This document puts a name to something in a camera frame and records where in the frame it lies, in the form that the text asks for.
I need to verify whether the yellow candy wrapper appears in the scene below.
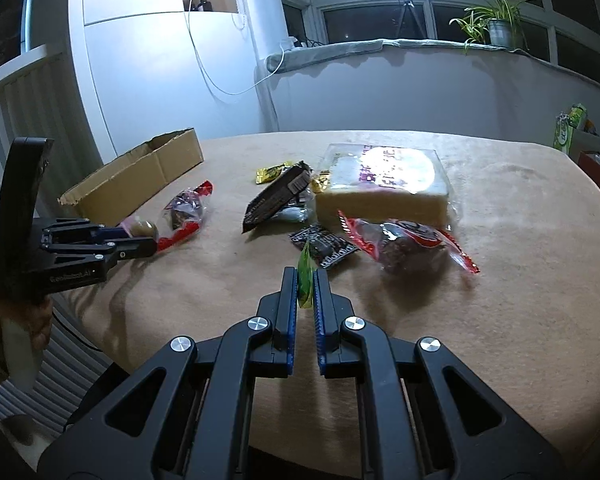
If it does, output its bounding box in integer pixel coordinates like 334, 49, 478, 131
252, 162, 293, 186

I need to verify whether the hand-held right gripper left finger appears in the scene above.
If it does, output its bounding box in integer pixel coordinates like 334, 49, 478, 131
37, 266, 301, 480

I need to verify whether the white power strip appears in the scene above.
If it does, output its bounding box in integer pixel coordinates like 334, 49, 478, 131
282, 35, 321, 50

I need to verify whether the clear-wrapped sliced bread loaf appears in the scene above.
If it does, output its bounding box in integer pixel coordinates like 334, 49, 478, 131
312, 142, 461, 226

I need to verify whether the large red snack packet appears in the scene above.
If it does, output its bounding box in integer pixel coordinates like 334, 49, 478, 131
337, 210, 481, 276

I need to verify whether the white cabinet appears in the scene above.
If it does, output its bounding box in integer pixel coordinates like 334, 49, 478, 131
67, 0, 291, 161

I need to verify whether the long black snack packet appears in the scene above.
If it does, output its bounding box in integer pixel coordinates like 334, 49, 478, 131
241, 161, 313, 235

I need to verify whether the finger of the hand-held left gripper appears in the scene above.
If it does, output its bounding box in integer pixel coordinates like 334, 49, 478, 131
42, 237, 158, 267
42, 217, 131, 246

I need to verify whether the black patterned snack packet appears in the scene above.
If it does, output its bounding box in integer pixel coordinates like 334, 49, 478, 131
288, 224, 361, 268

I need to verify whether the person's left hand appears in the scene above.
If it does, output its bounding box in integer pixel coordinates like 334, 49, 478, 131
0, 297, 54, 353

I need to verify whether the grey windowsill cloth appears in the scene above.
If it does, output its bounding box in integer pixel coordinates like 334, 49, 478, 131
266, 39, 541, 73

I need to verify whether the green carton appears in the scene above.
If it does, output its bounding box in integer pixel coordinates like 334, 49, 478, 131
552, 104, 588, 152

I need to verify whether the white cable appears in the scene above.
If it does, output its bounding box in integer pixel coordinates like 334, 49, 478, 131
184, 0, 287, 96

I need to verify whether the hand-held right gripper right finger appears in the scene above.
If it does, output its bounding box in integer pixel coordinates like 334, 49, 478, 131
312, 269, 571, 480

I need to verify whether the potted spider plant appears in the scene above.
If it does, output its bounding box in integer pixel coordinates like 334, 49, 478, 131
449, 0, 538, 53

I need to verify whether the green snack packet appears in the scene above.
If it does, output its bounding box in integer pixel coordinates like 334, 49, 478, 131
296, 240, 315, 308

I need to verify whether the brown round snack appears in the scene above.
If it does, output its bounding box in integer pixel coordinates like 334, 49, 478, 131
120, 216, 160, 241

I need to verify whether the cardboard box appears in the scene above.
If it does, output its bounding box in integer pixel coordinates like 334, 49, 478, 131
57, 127, 205, 226

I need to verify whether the small red snack packet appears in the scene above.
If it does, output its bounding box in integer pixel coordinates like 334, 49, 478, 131
157, 180, 215, 253

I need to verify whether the white slatted railing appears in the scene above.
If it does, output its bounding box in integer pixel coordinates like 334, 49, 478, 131
0, 44, 131, 436

